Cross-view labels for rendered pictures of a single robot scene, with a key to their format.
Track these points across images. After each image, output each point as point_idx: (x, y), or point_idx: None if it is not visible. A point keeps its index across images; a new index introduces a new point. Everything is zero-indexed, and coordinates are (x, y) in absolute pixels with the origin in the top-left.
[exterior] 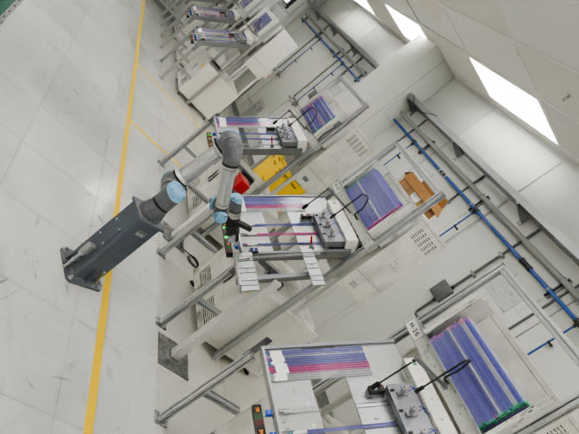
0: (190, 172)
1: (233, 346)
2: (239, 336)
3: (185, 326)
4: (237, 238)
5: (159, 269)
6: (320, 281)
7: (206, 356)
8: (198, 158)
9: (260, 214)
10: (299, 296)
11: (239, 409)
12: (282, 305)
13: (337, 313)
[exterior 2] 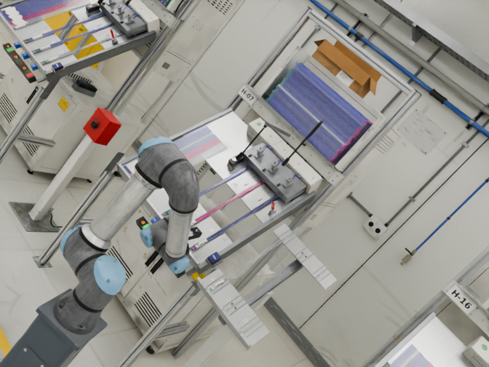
0: (114, 229)
1: (197, 337)
2: (201, 325)
3: (132, 346)
4: (188, 253)
5: (57, 290)
6: (327, 277)
7: (170, 363)
8: (120, 206)
9: None
10: (264, 263)
11: None
12: (244, 277)
13: None
